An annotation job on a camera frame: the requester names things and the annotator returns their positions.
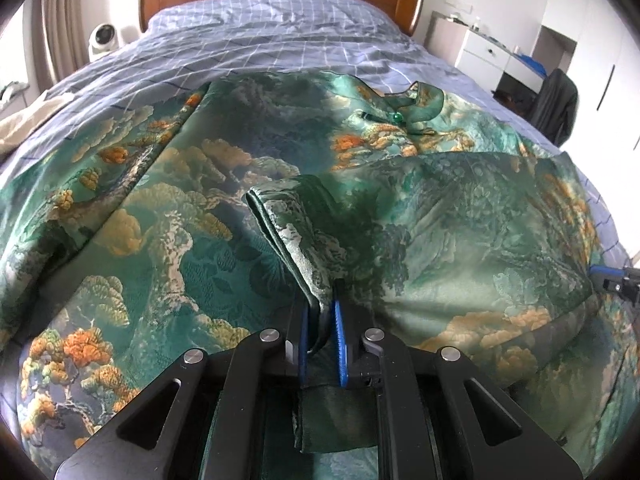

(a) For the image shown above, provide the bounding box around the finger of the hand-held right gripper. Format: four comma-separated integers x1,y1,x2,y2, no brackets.
589,264,640,307

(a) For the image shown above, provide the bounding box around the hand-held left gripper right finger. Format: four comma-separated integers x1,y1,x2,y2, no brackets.
330,280,583,480

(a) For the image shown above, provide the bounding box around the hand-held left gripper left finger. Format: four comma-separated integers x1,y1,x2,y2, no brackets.
54,305,308,480

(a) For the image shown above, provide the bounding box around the green patterned silk garment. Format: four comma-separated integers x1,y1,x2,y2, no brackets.
0,71,618,480

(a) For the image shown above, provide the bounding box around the dark jacket on chair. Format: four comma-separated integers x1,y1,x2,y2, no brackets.
530,69,579,146

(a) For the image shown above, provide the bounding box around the blue cloth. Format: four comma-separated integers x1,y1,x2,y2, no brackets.
515,52,548,77

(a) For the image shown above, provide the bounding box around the white wardrobe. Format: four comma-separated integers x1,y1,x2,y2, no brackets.
532,0,640,151

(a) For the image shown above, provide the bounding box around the white desk with drawer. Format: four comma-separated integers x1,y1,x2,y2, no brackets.
455,27,546,93

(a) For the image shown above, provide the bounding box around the beige bedside cabinet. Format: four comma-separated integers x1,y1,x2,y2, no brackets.
427,10,471,66

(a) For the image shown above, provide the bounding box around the blue checked bed sheet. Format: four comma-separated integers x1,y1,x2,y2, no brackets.
0,0,636,411

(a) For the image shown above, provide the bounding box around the beige blanket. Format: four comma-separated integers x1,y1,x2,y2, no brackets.
0,95,76,161

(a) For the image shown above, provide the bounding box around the white round fan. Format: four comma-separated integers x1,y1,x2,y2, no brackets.
87,22,123,63

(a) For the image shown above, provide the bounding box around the beige curtain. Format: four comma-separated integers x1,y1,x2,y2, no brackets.
40,0,96,91

